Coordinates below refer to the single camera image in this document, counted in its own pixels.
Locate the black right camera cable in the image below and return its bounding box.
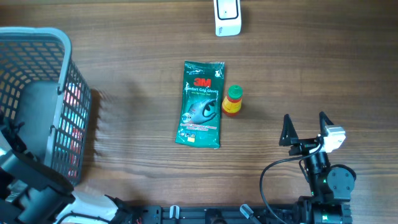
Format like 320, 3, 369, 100
259, 142, 325, 224

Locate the grey plastic mesh basket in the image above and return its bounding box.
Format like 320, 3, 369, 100
1, 27, 92, 185

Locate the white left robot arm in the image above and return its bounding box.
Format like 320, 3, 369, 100
1, 118, 135, 223

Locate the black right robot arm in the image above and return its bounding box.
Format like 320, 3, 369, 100
279, 112, 356, 224

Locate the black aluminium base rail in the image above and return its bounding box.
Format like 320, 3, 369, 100
127, 204, 353, 224

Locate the red sauce bottle green cap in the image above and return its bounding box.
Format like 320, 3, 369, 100
221, 85, 243, 116

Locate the white barcode scanner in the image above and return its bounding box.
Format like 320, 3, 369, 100
213, 0, 242, 37

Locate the green 3M gloves packet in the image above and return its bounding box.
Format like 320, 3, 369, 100
175, 61, 224, 149

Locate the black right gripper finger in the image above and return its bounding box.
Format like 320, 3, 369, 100
279, 114, 299, 146
319, 111, 334, 136

